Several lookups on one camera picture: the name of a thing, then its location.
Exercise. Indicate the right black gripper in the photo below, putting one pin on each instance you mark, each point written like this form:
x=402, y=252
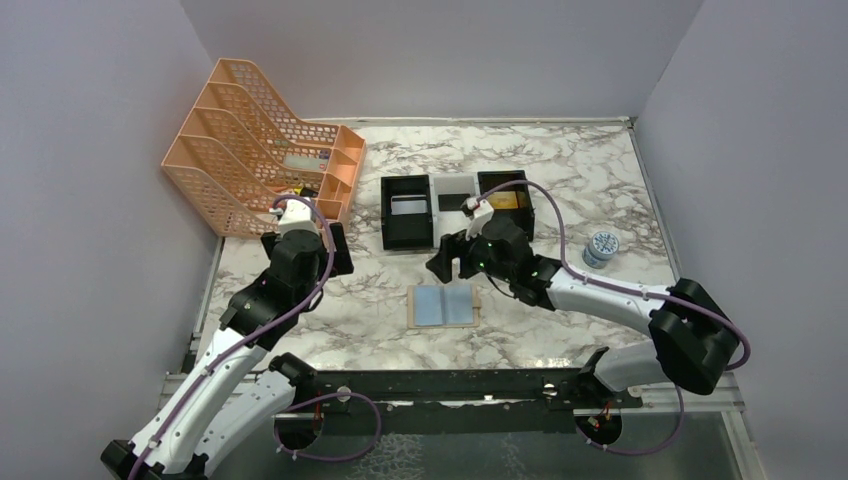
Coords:
x=452, y=246

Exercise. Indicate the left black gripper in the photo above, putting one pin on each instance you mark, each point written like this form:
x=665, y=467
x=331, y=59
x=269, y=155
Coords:
x=340, y=263

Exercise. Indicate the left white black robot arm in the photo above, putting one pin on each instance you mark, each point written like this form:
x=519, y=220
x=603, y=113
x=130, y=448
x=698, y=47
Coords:
x=201, y=423

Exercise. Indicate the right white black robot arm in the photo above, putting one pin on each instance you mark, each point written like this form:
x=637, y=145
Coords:
x=690, y=339

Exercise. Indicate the black card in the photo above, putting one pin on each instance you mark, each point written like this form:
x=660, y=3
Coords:
x=452, y=202

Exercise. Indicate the gold card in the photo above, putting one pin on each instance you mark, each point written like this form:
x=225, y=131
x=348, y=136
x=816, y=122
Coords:
x=507, y=200

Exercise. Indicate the black left tray bin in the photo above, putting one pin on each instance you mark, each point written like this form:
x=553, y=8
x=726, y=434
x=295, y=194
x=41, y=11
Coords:
x=407, y=221

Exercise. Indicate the black tray bin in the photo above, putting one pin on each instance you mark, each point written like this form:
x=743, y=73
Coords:
x=407, y=221
x=524, y=217

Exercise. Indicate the black right tray bin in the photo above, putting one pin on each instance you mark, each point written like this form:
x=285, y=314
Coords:
x=524, y=217

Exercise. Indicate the items in organizer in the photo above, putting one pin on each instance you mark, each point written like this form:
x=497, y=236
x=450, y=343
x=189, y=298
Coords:
x=288, y=166

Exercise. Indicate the blue white round tin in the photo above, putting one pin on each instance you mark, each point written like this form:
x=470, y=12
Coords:
x=600, y=249

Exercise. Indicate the peach plastic file organizer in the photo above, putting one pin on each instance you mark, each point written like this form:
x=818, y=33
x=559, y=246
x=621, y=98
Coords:
x=241, y=146

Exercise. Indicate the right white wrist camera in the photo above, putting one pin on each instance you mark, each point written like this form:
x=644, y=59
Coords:
x=479, y=212

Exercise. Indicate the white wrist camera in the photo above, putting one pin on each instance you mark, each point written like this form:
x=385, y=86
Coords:
x=295, y=215
x=479, y=212

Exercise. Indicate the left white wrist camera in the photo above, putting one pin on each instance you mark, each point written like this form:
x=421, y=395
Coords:
x=295, y=215

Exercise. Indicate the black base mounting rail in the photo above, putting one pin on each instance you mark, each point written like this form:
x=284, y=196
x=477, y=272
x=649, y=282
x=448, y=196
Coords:
x=435, y=402

